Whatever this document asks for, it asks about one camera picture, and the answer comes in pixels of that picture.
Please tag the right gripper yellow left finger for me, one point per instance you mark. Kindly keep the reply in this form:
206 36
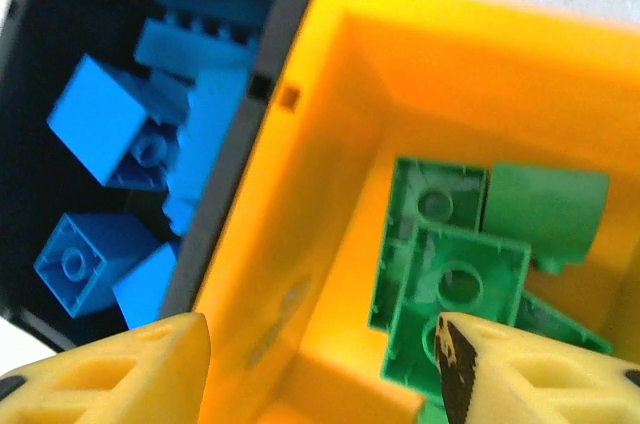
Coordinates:
100 384

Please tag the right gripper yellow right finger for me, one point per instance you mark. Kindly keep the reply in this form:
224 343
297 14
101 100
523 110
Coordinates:
550 384

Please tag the blue square lego brick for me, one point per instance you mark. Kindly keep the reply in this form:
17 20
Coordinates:
75 264

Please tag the green square lego brick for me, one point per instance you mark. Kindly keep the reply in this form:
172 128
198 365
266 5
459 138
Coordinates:
430 194

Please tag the green curved lego brick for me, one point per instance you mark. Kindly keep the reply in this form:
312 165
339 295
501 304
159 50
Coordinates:
545 209

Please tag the yellow plastic bin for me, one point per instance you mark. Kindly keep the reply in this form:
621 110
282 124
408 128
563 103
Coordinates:
450 69

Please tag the blue long lego brick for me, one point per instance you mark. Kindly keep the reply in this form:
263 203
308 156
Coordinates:
200 44

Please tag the black plastic bin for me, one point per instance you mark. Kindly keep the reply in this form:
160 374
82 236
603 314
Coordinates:
30 4

